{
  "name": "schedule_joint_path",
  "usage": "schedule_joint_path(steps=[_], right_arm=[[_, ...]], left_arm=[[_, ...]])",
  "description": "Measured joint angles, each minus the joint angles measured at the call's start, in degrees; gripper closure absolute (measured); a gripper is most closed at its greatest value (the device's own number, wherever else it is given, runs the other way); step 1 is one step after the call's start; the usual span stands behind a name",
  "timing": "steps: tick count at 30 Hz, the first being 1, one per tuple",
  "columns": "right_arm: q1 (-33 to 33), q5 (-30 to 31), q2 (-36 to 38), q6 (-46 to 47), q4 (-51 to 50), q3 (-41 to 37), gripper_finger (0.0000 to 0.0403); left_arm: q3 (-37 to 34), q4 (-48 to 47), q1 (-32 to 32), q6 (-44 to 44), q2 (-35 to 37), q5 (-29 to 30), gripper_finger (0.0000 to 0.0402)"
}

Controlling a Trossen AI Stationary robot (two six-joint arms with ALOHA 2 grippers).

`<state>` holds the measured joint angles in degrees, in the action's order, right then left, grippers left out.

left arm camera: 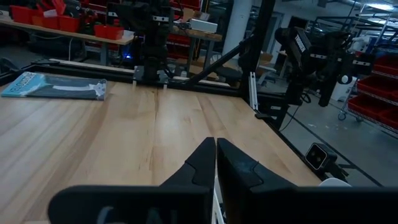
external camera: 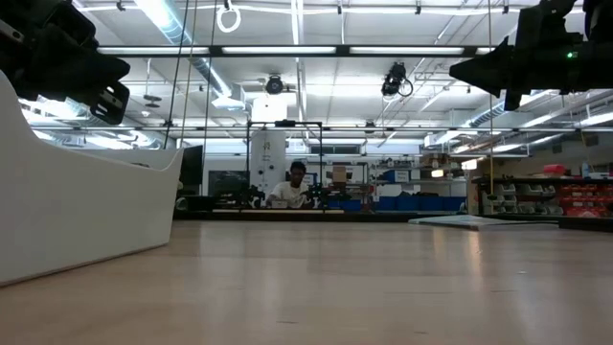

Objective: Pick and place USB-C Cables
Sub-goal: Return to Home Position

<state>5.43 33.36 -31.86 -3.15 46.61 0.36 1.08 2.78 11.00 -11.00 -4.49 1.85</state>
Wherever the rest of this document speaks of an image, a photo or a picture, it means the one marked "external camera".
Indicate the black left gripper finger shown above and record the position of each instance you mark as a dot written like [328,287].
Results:
[112,103]
[76,72]

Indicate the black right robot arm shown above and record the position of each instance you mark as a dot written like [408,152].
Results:
[601,62]

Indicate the black screen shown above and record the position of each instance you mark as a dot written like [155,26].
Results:
[191,170]

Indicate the white plastic bin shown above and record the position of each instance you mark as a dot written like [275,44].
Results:
[81,211]

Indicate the red drawer bins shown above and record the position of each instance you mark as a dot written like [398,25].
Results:
[586,199]

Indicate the grey flat mat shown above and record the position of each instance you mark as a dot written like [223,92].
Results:
[474,221]

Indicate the blue storage bins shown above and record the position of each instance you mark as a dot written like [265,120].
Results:
[421,203]

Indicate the white cylindrical tank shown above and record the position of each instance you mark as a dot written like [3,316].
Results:
[267,160]

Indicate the cardboard box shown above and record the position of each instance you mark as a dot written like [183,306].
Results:
[339,174]

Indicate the person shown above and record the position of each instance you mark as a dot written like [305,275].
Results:
[289,191]

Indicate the black overhead frame with lights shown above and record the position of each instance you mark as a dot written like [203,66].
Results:
[215,50]

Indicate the round black ceiling camera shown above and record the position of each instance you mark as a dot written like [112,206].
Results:
[274,85]

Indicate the black metal frame stand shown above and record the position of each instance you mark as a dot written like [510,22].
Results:
[285,123]

